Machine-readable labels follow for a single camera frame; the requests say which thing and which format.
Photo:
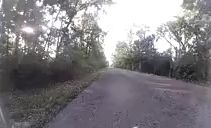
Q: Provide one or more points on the row of trees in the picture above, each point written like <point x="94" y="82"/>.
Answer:
<point x="53" y="36"/>
<point x="179" y="43"/>

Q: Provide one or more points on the leaf-strewn grass verge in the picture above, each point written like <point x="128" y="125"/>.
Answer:
<point x="43" y="101"/>

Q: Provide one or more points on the grey asphalt road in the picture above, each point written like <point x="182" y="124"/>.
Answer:
<point x="126" y="100"/>

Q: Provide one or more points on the dark wall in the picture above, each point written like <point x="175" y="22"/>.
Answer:
<point x="159" y="65"/>

